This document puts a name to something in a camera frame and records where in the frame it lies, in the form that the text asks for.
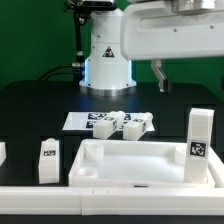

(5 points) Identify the black cable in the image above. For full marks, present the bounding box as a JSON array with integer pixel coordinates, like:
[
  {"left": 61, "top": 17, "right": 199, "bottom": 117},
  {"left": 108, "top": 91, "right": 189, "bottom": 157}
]
[{"left": 39, "top": 64, "right": 83, "bottom": 82}]

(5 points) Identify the white desk tabletop panel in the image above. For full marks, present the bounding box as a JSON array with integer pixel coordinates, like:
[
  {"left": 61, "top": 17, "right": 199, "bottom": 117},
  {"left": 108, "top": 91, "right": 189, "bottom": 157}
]
[{"left": 67, "top": 138, "right": 224, "bottom": 188}]

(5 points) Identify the white front barrier rail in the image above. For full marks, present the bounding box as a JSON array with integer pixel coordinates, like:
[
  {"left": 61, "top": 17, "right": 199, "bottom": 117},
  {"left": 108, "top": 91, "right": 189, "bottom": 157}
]
[{"left": 0, "top": 187, "right": 224, "bottom": 216}]

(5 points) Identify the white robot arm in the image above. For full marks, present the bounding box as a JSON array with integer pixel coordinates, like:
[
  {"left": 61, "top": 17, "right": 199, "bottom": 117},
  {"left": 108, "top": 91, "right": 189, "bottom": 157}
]
[{"left": 80, "top": 0, "right": 224, "bottom": 96}]

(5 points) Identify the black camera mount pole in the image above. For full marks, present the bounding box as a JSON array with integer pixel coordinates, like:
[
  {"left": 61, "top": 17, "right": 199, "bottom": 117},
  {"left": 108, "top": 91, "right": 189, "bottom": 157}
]
[{"left": 64, "top": 0, "right": 117, "bottom": 69}]

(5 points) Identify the white left barrier rail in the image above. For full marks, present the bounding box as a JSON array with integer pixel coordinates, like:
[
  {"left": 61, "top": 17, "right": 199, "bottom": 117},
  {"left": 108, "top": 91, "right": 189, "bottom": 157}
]
[{"left": 0, "top": 142, "right": 6, "bottom": 166}]

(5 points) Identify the white barrier rail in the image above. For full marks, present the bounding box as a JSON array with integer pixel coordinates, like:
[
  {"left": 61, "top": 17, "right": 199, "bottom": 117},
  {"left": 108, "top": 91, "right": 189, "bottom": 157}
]
[
  {"left": 0, "top": 187, "right": 224, "bottom": 216},
  {"left": 0, "top": 142, "right": 6, "bottom": 166}
]

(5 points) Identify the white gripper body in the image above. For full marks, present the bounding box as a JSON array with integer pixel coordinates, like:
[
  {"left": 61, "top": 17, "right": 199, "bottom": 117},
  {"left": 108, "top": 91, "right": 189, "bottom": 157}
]
[{"left": 120, "top": 0, "right": 224, "bottom": 60}]

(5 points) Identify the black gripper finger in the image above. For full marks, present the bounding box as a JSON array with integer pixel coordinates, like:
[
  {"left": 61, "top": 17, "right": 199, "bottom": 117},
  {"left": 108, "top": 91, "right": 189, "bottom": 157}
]
[{"left": 151, "top": 59, "right": 170, "bottom": 93}]

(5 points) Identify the white marker tag sheet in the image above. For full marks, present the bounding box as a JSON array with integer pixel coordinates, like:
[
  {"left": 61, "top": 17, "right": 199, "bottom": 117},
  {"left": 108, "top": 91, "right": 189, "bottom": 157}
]
[{"left": 62, "top": 111, "right": 156, "bottom": 132}]

